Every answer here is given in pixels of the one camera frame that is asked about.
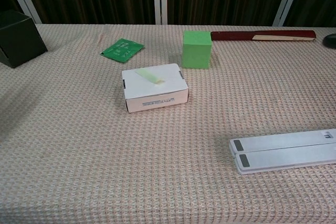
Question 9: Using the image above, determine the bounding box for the white cardboard box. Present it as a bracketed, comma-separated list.
[121, 63, 190, 113]

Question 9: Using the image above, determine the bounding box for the black cube box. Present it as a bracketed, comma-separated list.
[0, 9, 48, 69]

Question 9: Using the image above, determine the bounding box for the dark red folded fan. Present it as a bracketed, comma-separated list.
[211, 30, 317, 42]

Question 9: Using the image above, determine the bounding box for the green cube block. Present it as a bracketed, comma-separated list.
[182, 30, 213, 69]

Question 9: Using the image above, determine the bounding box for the white folded laptop stand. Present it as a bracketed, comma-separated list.
[228, 128, 336, 175]

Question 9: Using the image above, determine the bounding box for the green foil sachet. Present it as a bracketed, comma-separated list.
[99, 38, 145, 63]

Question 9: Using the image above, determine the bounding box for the pink waffle tablecloth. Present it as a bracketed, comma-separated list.
[0, 23, 336, 224]

